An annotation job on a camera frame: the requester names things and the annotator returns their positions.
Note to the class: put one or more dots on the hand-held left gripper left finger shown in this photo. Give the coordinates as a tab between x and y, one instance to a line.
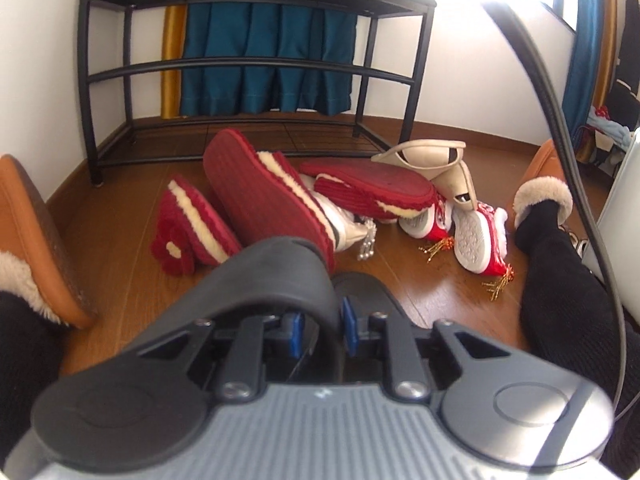
295	332

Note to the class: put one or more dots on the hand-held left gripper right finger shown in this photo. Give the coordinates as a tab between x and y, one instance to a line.
349	330

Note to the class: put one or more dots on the black rubber slipper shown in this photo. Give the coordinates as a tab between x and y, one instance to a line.
270	265

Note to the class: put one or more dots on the silver beaded shoe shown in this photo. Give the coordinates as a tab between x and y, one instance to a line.
345	230

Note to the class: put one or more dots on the red fleece-lined slipper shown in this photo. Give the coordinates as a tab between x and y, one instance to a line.
210	240
370	180
250	185

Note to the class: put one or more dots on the red baby shoe white sole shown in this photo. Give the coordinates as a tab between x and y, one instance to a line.
472	240
420	222

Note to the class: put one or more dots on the beige heeled sandal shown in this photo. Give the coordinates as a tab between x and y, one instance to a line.
462	180
400	152

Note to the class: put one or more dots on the person's right leg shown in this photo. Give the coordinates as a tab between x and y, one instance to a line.
560	280

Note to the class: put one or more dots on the person's leg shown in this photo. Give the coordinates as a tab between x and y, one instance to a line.
560	280
25	360

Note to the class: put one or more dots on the person's brown right slipper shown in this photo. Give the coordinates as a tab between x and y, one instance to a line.
537	200

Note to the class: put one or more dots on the person's brown slipper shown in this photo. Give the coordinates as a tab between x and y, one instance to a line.
30	210
537	200

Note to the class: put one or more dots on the person's left leg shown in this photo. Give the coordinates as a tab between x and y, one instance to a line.
25	360

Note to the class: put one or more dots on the person's brown left slipper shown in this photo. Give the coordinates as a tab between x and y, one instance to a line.
30	210

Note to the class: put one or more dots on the white appliance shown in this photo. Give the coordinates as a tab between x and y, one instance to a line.
622	200

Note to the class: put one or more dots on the gold curtain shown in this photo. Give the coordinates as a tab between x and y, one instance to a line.
172	35

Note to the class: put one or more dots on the pile of colourful clothes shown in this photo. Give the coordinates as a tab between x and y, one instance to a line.
607	130

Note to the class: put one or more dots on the dark garment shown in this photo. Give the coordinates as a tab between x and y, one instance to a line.
625	100

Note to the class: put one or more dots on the teal side curtain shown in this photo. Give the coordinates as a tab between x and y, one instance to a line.
590	35

